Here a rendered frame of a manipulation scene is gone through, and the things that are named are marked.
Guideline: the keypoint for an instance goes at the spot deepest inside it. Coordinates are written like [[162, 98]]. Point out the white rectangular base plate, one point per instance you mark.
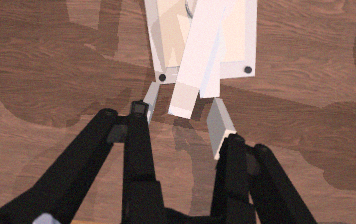
[[231, 69]]

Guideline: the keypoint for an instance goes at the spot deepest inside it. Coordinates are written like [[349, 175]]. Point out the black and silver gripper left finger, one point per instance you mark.
[[56, 197]]

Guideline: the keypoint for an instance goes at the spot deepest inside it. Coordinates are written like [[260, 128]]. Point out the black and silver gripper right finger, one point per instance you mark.
[[274, 197]]

